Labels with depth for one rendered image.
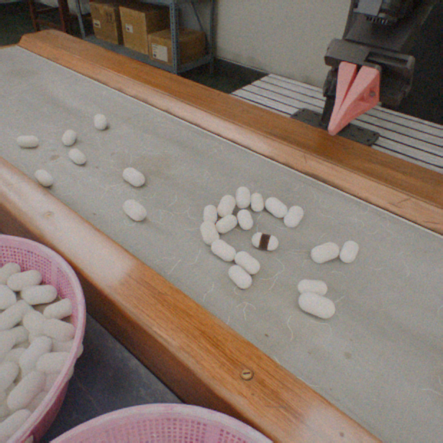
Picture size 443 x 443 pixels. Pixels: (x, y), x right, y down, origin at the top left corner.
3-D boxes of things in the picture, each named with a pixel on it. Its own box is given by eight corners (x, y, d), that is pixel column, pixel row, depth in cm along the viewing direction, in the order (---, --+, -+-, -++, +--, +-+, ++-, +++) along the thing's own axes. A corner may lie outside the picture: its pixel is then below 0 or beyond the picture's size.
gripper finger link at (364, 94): (346, 126, 41) (388, 55, 41) (292, 106, 44) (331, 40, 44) (350, 151, 47) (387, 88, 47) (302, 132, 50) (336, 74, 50)
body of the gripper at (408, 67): (407, 71, 40) (441, 13, 40) (323, 49, 45) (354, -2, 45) (403, 103, 46) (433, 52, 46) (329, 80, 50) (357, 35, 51)
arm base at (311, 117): (380, 114, 73) (392, 103, 77) (293, 87, 82) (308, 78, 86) (367, 149, 78) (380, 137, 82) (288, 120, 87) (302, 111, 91)
